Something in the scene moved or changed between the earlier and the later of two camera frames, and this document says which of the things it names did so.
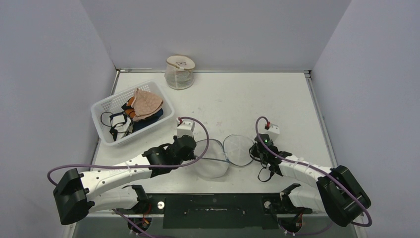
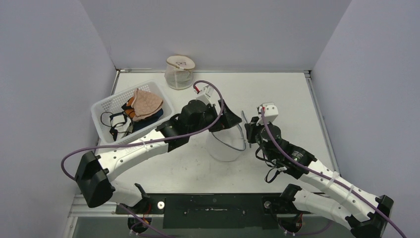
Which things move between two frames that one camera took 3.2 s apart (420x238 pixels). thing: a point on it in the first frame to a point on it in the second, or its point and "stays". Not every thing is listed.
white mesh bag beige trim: [179, 72] stays
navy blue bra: [139, 124] stays
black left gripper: [191, 156] to [228, 118]
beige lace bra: [144, 104] stays
